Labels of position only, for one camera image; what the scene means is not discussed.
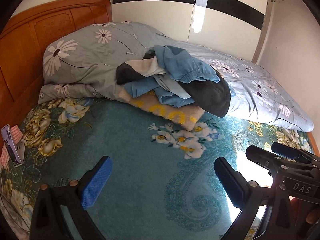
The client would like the wooden bed frame rail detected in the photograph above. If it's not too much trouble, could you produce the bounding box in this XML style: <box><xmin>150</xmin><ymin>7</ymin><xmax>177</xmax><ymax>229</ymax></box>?
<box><xmin>306</xmin><ymin>131</ymin><xmax>320</xmax><ymax>155</ymax></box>

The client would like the white wardrobe with black stripe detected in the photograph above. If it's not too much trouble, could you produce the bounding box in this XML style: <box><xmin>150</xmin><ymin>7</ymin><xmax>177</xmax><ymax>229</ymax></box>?
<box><xmin>111</xmin><ymin>0</ymin><xmax>269</xmax><ymax>63</ymax></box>

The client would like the wooden headboard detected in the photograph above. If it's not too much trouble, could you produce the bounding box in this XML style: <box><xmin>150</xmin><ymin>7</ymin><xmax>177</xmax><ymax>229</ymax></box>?
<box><xmin>0</xmin><ymin>0</ymin><xmax>113</xmax><ymax>153</ymax></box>

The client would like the dark grey garment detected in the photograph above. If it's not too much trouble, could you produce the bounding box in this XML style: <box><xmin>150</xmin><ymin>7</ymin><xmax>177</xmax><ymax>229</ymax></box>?
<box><xmin>179</xmin><ymin>72</ymin><xmax>231</xmax><ymax>118</ymax></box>

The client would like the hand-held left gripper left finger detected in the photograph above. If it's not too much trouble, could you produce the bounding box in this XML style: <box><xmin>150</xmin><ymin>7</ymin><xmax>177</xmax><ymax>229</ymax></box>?
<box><xmin>29</xmin><ymin>156</ymin><xmax>113</xmax><ymax>240</ymax></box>

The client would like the beige towel with yellow print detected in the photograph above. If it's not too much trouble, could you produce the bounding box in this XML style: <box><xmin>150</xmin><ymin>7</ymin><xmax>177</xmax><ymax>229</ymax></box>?
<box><xmin>118</xmin><ymin>89</ymin><xmax>205</xmax><ymax>132</ymax></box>

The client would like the grey floral duvet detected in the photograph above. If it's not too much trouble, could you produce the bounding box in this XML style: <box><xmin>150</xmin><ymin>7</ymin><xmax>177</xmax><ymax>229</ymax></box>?
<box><xmin>37</xmin><ymin>21</ymin><xmax>315</xmax><ymax>132</ymax></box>

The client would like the smartphone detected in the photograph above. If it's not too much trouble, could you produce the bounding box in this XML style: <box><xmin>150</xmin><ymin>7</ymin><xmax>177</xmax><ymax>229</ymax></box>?
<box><xmin>0</xmin><ymin>124</ymin><xmax>24</xmax><ymax>166</ymax></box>

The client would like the grey and white garment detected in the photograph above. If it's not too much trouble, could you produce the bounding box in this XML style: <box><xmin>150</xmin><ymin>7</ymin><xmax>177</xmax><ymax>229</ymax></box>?
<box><xmin>116</xmin><ymin>56</ymin><xmax>167</xmax><ymax>85</ymax></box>

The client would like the light blue garment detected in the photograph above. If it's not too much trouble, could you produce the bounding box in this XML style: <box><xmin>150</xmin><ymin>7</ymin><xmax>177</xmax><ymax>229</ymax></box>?
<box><xmin>123</xmin><ymin>76</ymin><xmax>198</xmax><ymax>108</ymax></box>

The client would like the teal floral blanket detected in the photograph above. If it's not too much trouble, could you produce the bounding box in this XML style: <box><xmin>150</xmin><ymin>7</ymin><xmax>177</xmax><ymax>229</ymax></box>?
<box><xmin>0</xmin><ymin>96</ymin><xmax>316</xmax><ymax>240</ymax></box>

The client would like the person's right hand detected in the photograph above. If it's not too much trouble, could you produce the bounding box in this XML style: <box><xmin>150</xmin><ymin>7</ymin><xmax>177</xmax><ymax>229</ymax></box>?
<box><xmin>291</xmin><ymin>197</ymin><xmax>320</xmax><ymax>233</ymax></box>

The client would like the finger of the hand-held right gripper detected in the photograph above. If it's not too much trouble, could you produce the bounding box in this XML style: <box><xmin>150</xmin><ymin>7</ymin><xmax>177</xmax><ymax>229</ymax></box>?
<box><xmin>271</xmin><ymin>142</ymin><xmax>320</xmax><ymax>167</ymax></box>
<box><xmin>245</xmin><ymin>145</ymin><xmax>285</xmax><ymax>178</ymax></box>

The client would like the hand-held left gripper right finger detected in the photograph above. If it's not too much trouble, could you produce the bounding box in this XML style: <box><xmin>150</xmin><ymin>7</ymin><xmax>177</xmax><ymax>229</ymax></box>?
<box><xmin>214</xmin><ymin>157</ymin><xmax>295</xmax><ymax>240</ymax></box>

